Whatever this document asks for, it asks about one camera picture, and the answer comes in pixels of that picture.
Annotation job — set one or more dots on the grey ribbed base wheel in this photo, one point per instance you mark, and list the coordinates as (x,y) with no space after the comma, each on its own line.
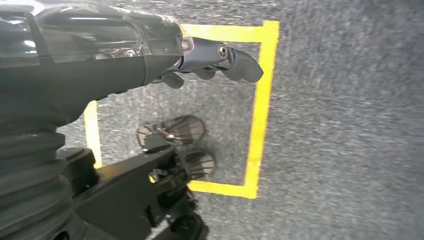
(188,129)
(202,164)

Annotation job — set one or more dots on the yellow floor tape square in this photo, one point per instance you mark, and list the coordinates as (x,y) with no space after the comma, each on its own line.
(265,99)

